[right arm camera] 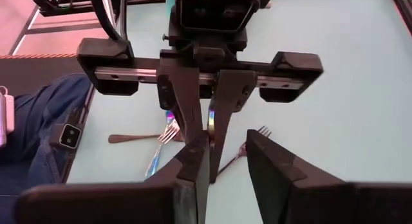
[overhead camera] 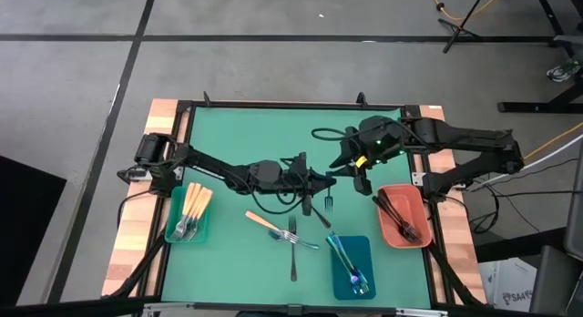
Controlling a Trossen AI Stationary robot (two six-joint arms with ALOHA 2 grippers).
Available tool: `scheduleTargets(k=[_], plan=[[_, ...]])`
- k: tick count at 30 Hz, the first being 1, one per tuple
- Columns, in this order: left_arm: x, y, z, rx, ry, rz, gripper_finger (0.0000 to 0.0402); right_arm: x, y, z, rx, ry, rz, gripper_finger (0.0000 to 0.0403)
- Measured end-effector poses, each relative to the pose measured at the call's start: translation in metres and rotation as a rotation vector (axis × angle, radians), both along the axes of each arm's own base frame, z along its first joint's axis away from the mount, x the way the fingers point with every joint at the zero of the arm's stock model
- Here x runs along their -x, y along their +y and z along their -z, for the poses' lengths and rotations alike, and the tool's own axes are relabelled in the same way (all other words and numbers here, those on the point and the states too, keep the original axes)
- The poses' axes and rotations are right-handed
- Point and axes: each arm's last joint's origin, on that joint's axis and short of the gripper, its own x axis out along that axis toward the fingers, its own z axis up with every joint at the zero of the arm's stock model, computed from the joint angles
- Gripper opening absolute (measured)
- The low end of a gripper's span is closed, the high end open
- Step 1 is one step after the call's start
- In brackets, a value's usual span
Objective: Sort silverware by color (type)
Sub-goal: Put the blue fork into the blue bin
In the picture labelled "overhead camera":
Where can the green plastic bin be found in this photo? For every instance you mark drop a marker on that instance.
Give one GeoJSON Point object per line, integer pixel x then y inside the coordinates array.
{"type": "Point", "coordinates": [202, 232]}

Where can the white printed box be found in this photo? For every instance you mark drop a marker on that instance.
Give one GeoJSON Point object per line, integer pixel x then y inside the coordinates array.
{"type": "Point", "coordinates": [505, 285]}

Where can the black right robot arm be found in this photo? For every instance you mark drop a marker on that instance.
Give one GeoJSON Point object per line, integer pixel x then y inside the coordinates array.
{"type": "Point", "coordinates": [478, 139]}

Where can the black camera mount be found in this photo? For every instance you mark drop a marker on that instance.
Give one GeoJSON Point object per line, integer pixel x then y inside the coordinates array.
{"type": "Point", "coordinates": [296, 310]}

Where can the black desk frame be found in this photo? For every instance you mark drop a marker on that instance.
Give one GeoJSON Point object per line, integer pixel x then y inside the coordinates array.
{"type": "Point", "coordinates": [524, 107]}

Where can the blue plastic bin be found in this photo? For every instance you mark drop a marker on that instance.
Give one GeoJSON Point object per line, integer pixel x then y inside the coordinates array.
{"type": "Point", "coordinates": [364, 248]}

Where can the dark blue spoon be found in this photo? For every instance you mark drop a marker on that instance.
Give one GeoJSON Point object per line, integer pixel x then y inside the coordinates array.
{"type": "Point", "coordinates": [309, 244]}

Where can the black panel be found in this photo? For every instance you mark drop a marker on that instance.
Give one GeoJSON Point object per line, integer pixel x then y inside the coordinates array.
{"type": "Point", "coordinates": [27, 226]}

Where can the silver mounting plate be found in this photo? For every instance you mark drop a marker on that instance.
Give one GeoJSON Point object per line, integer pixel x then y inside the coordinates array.
{"type": "Point", "coordinates": [139, 173]}
{"type": "Point", "coordinates": [418, 178]}

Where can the grey panel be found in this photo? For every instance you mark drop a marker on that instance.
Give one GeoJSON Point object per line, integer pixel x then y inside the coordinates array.
{"type": "Point", "coordinates": [575, 207]}

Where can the orange plastic bin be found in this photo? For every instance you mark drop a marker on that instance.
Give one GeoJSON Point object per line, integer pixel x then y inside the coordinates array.
{"type": "Point", "coordinates": [410, 203]}

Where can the person's foot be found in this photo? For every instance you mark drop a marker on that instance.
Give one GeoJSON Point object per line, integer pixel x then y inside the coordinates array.
{"type": "Point", "coordinates": [562, 72]}

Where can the aluminium rail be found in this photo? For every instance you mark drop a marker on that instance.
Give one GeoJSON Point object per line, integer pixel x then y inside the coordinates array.
{"type": "Point", "coordinates": [419, 312]}

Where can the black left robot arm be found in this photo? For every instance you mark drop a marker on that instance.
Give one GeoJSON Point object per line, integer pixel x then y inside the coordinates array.
{"type": "Point", "coordinates": [214, 169]}

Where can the dark grey case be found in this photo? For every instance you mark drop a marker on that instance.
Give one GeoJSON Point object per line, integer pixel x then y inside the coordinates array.
{"type": "Point", "coordinates": [555, 285]}

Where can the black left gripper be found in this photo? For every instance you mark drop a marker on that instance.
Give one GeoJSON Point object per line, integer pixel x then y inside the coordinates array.
{"type": "Point", "coordinates": [305, 180]}

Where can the black tripod stand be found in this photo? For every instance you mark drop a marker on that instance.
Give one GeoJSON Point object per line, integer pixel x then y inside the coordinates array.
{"type": "Point", "coordinates": [460, 29]}

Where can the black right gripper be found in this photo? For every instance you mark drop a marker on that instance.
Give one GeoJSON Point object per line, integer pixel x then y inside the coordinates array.
{"type": "Point", "coordinates": [378, 139]}

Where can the yellow tape tag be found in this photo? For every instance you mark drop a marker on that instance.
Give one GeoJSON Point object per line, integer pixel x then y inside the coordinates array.
{"type": "Point", "coordinates": [361, 161]}

